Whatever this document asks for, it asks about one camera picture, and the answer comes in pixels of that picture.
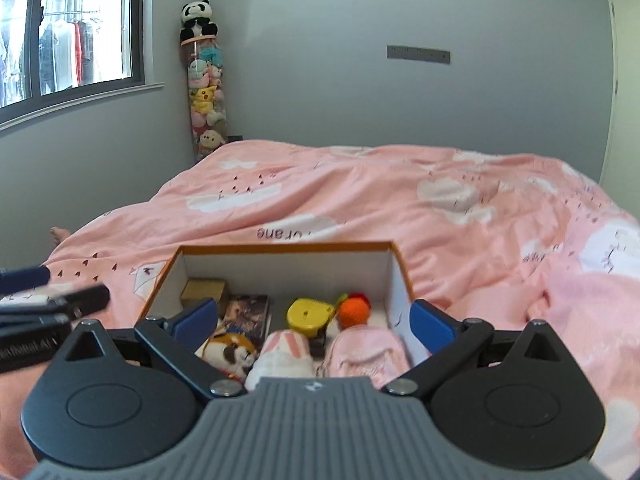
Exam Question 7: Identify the window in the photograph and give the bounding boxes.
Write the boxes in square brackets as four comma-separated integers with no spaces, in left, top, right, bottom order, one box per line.
[0,0,166,133]

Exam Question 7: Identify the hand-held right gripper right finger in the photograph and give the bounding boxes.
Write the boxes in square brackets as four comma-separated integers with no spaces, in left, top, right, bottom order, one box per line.
[382,299,581,401]

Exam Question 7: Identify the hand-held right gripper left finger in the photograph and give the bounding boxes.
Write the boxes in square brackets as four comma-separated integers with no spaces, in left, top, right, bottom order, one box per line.
[50,297,246,401]

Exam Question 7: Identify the pink cloud print blanket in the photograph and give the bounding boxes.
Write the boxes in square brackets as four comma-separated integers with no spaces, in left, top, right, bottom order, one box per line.
[0,139,640,480]

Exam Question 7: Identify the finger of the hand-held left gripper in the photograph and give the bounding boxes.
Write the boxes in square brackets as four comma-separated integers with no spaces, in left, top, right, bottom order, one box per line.
[0,266,52,295]
[45,285,111,320]

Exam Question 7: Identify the panda plush toy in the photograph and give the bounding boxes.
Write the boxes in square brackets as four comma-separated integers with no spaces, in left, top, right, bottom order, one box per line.
[180,0,220,41]

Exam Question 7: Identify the tan cardboard box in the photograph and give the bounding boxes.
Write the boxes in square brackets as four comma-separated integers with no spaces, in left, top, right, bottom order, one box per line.
[180,279,228,317]

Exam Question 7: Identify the brown bear plush toy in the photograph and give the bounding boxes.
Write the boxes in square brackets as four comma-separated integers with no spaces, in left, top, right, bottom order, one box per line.
[200,329,261,380]

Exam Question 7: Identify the orange cardboard box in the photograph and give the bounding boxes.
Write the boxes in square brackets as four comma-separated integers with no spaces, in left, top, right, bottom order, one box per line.
[134,241,416,391]

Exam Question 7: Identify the clear tube of plush toys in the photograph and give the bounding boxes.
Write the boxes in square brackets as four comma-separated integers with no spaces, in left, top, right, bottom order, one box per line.
[180,35,230,163]

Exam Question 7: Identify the white door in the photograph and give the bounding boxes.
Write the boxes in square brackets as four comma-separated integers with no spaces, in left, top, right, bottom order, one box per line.
[602,0,640,186]

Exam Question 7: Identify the grey wall plate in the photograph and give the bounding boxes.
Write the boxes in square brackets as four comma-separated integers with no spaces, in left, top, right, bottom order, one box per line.
[386,45,452,66]

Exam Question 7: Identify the yellow tape measure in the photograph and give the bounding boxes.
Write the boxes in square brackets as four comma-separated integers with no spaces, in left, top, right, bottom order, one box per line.
[286,297,337,338]

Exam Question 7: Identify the orange crochet toy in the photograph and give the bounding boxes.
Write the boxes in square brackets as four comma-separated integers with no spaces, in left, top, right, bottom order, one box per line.
[335,292,373,331]

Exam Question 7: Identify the dark photo card box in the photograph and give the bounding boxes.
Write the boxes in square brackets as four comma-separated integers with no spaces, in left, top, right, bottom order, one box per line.
[220,294,273,351]

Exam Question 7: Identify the hanging clothes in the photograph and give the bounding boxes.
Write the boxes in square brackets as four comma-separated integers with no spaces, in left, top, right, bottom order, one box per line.
[0,7,126,106]

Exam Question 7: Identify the pink fluffy pouch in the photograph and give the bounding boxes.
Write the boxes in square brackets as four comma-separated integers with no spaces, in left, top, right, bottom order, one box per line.
[316,325,412,380]

